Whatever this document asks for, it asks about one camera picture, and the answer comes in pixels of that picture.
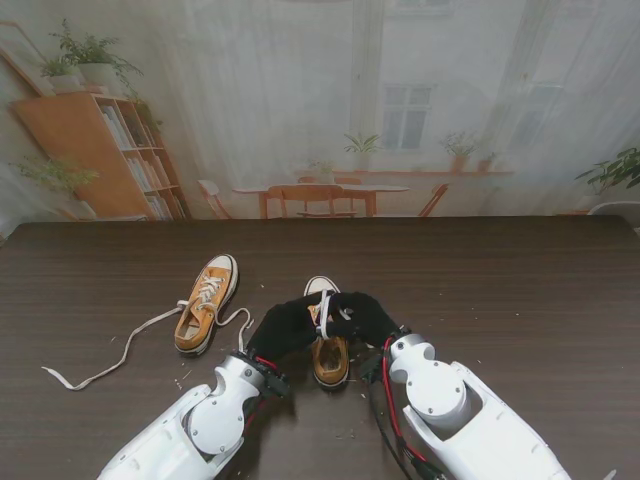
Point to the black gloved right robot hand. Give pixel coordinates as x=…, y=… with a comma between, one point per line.
x=370, y=320

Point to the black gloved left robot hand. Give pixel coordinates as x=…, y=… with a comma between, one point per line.
x=285, y=330

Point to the yellow canvas sneaker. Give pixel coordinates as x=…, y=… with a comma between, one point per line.
x=220, y=262
x=320, y=284

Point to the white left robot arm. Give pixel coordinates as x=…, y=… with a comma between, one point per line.
x=210, y=425

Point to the white zip tie right arm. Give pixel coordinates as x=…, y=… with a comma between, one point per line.
x=610, y=473

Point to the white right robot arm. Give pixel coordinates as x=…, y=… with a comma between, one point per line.
x=450, y=400

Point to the printed room scene backdrop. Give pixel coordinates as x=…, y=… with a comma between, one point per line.
x=275, y=100

